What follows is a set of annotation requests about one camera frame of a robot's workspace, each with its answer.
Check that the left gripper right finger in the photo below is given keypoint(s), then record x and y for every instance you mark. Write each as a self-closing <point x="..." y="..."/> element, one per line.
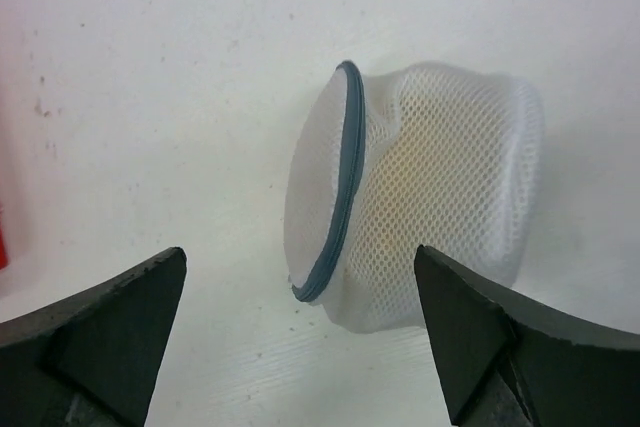
<point x="504" y="359"/>

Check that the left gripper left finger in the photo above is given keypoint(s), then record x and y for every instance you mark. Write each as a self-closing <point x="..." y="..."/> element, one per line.
<point x="93" y="358"/>

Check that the white mesh laundry bag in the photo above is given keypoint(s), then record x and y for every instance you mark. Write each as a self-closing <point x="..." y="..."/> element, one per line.
<point x="431" y="154"/>

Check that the red plastic tray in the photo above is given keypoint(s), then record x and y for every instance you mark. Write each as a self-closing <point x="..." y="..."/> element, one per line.
<point x="4" y="252"/>

